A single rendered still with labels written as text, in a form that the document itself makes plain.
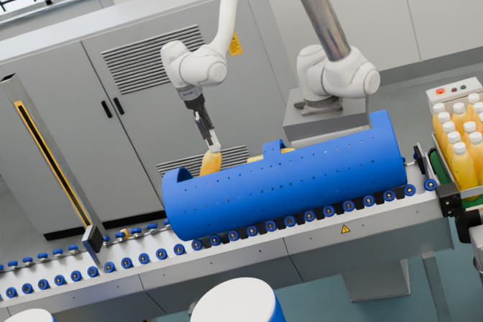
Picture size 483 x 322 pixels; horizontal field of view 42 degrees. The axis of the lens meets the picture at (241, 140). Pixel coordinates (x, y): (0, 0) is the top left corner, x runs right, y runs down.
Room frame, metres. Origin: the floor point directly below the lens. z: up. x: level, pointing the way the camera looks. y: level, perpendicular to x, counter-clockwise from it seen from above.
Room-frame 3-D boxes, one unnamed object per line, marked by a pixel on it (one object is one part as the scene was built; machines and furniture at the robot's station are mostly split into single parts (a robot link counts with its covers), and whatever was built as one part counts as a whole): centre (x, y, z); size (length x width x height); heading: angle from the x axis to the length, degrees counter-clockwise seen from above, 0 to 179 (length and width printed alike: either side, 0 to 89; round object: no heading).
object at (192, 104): (2.15, 0.10, 1.45); 0.08 x 0.07 x 0.09; 167
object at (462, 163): (1.77, -0.68, 1.00); 0.07 x 0.07 x 0.19
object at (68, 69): (4.08, 0.60, 0.72); 2.15 x 0.54 x 1.45; 70
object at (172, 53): (2.13, 0.10, 1.63); 0.13 x 0.11 x 0.16; 30
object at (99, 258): (2.22, 0.71, 1.00); 0.10 x 0.04 x 0.15; 167
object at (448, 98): (2.16, -0.85, 1.05); 0.20 x 0.10 x 0.10; 77
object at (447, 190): (1.72, -0.59, 0.95); 0.10 x 0.07 x 0.10; 167
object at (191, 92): (2.15, 0.10, 1.52); 0.09 x 0.09 x 0.06
